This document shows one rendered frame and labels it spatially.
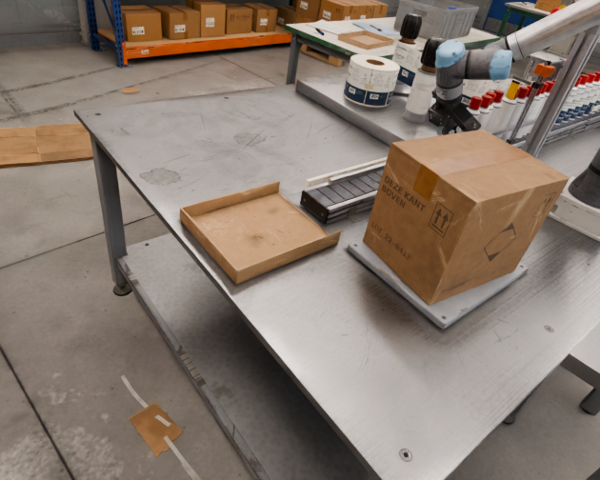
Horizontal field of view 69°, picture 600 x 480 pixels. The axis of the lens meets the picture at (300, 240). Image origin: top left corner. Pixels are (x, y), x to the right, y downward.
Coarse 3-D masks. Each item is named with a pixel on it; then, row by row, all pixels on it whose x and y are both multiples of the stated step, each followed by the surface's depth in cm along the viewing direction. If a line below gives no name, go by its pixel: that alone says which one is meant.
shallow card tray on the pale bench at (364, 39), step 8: (352, 32) 299; (360, 32) 306; (368, 32) 309; (344, 40) 287; (352, 40) 283; (360, 40) 296; (368, 40) 300; (376, 40) 303; (384, 40) 304; (392, 40) 298; (368, 48) 279; (376, 48) 287
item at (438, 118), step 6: (432, 90) 133; (438, 102) 135; (444, 102) 130; (450, 102) 129; (432, 108) 139; (438, 108) 137; (444, 108) 135; (432, 114) 140; (438, 114) 136; (444, 114) 135; (432, 120) 140; (438, 120) 139; (444, 120) 136; (450, 120) 135; (438, 126) 140; (444, 126) 138; (450, 126) 136
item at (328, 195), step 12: (576, 120) 202; (348, 180) 127; (360, 180) 128; (372, 180) 129; (312, 192) 119; (324, 192) 119; (336, 192) 120; (348, 192) 121; (360, 192) 122; (324, 204) 115
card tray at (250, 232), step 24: (240, 192) 116; (264, 192) 121; (192, 216) 110; (216, 216) 112; (240, 216) 113; (264, 216) 115; (288, 216) 116; (216, 240) 104; (240, 240) 105; (264, 240) 107; (288, 240) 108; (312, 240) 110; (336, 240) 110; (240, 264) 99; (264, 264) 96
